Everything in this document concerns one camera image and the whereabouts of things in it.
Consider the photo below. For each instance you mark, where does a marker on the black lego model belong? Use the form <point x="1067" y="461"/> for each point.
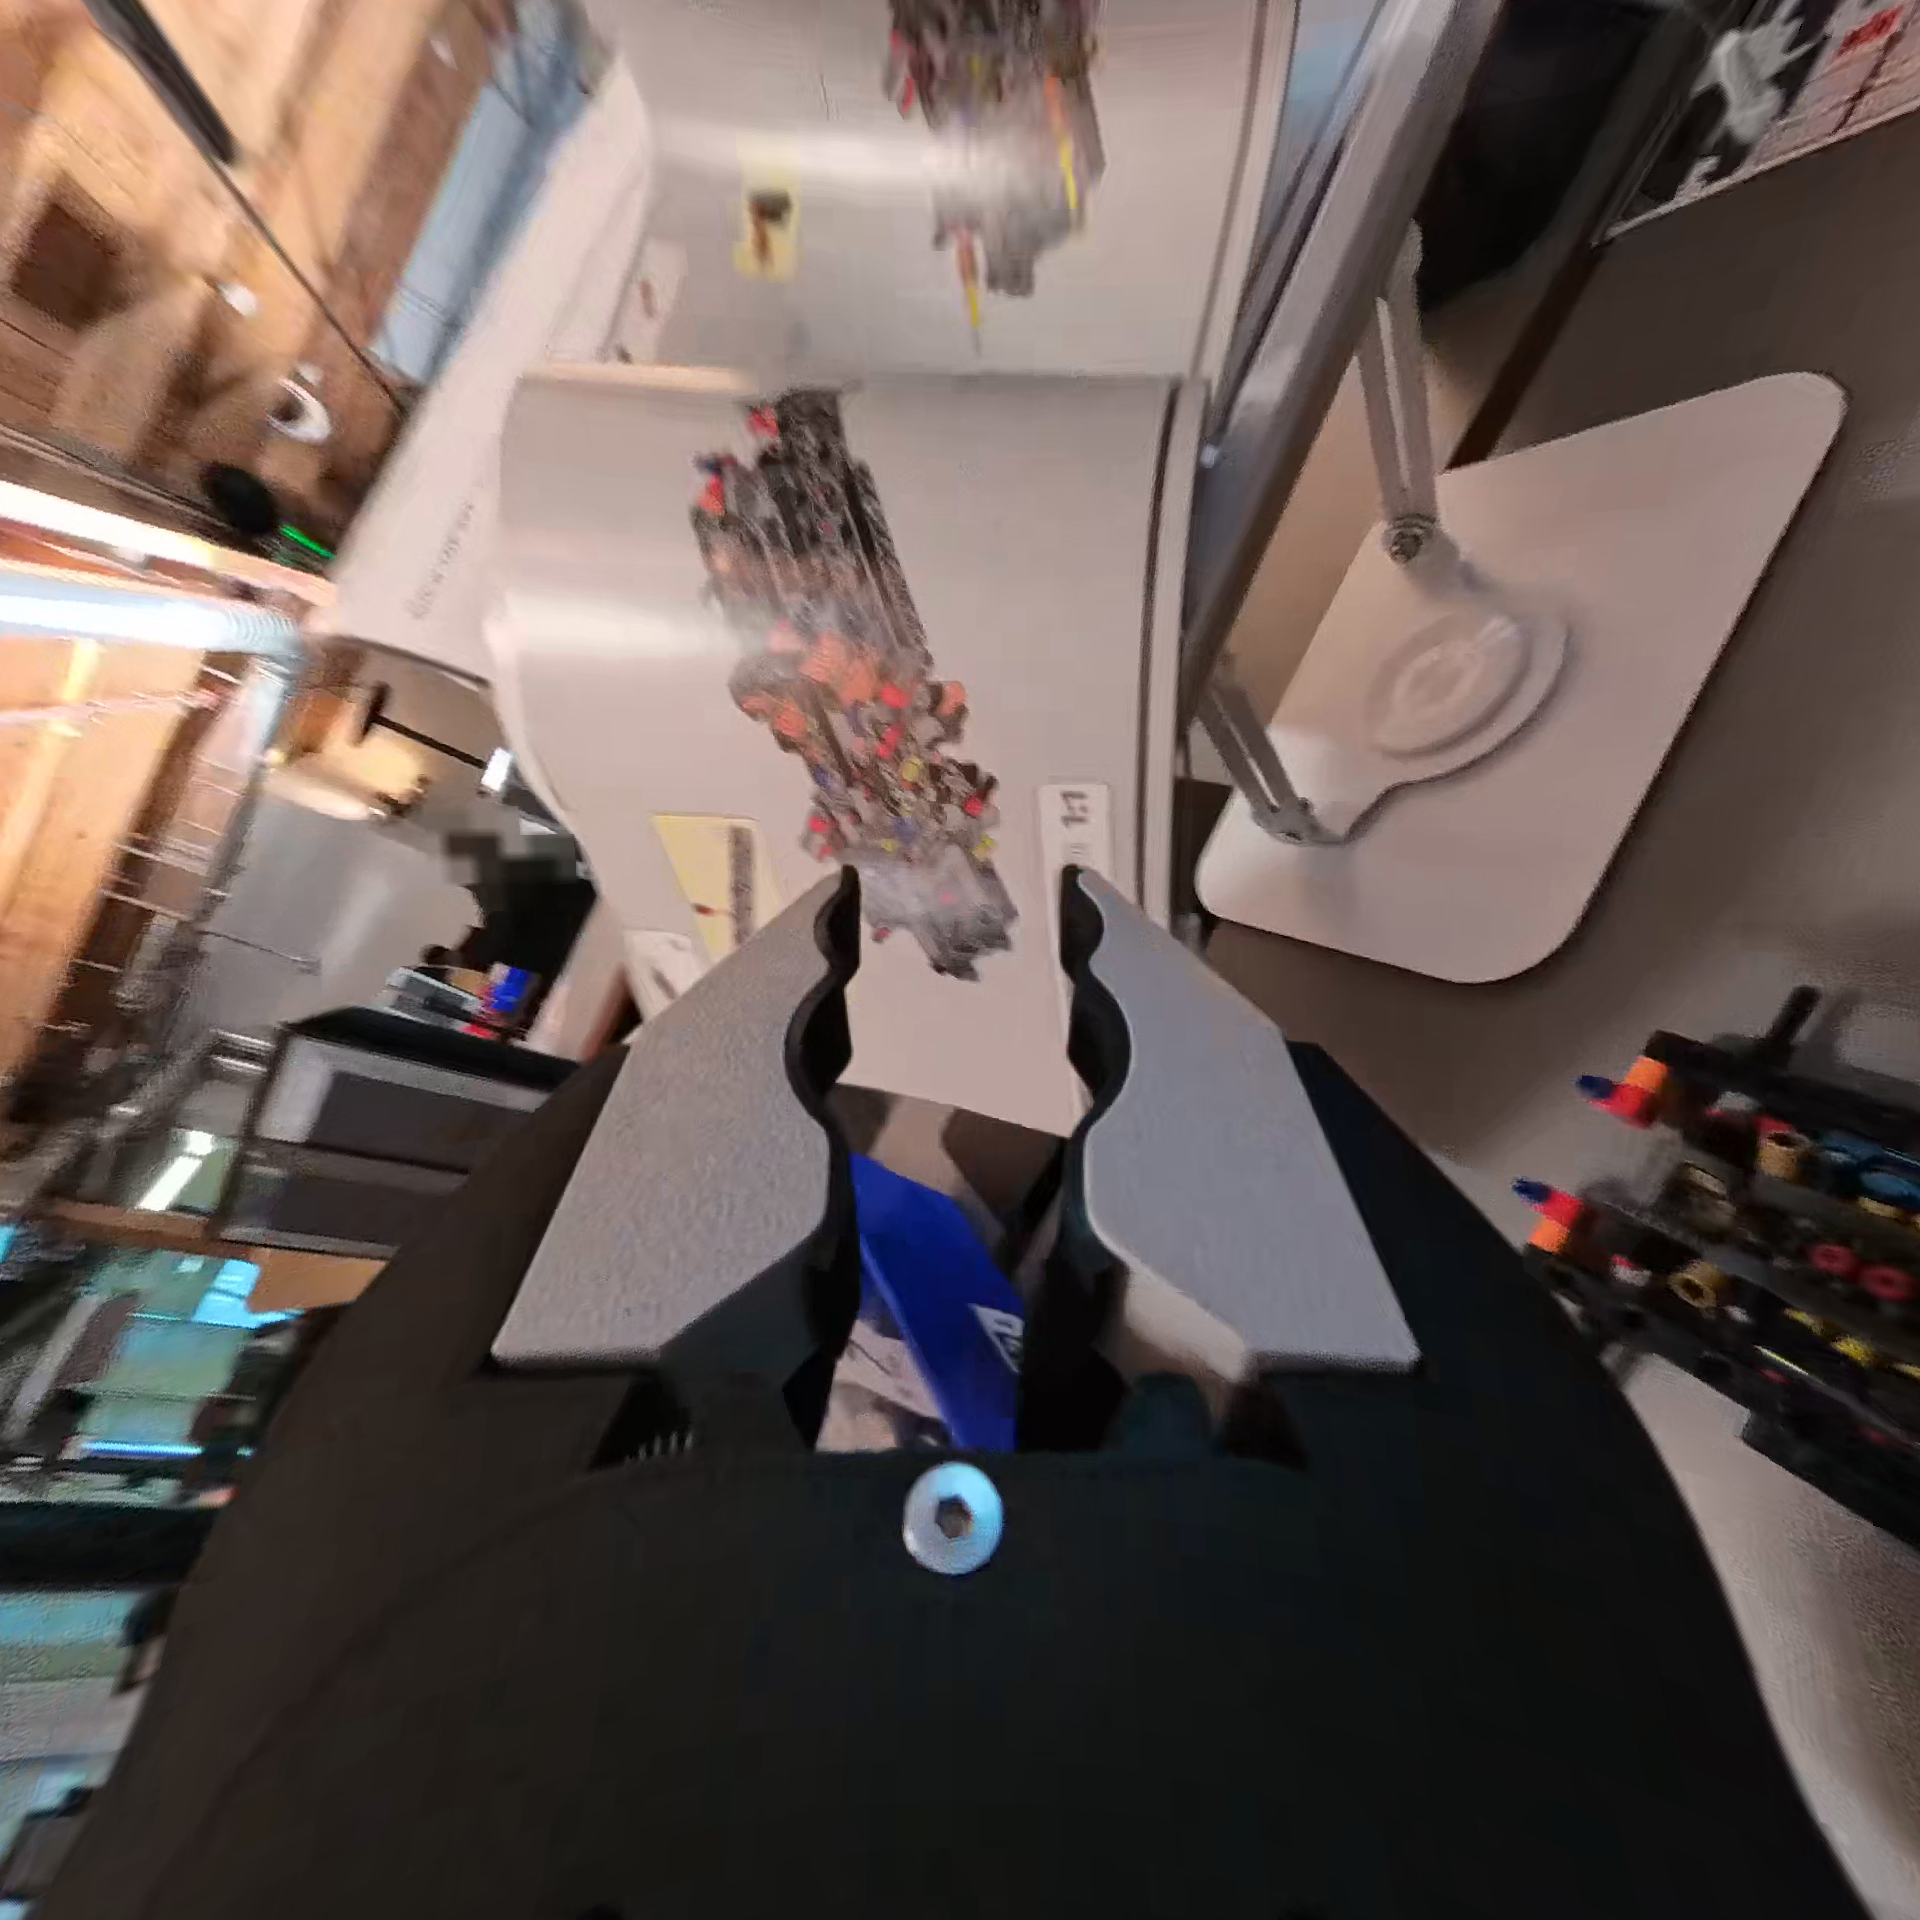
<point x="1771" y="1245"/>

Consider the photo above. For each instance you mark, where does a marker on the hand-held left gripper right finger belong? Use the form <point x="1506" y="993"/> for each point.
<point x="1228" y="1200"/>

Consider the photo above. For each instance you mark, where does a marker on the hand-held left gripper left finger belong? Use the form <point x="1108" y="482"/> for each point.
<point x="674" y="1200"/>

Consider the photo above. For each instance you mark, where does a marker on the black and white wall poster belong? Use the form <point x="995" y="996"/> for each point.
<point x="1799" y="75"/>

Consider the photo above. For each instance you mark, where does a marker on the white monitor stand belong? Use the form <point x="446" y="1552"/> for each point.
<point x="1649" y="674"/>

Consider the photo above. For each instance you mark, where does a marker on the silver-edged computer monitor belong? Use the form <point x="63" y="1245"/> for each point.
<point x="1320" y="226"/>

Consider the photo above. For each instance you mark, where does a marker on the white lego instruction booklet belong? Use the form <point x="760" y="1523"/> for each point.
<point x="1048" y="525"/>

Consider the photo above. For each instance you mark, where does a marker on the blue plastic bin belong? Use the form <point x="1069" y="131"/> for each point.
<point x="933" y="1291"/>

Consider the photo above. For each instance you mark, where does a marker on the black box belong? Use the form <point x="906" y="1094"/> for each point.
<point x="390" y="1112"/>

